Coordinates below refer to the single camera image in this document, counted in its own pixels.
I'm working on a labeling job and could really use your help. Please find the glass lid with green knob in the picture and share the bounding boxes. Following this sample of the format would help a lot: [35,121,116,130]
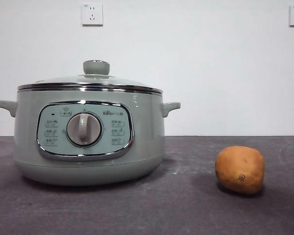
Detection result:
[17,59,164,94]

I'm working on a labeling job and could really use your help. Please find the brown potato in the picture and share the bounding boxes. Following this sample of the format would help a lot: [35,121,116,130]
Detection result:
[215,145,266,195]

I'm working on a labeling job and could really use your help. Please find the pale green electric cooking pot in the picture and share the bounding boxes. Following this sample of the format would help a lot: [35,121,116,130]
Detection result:
[0,88,181,186]

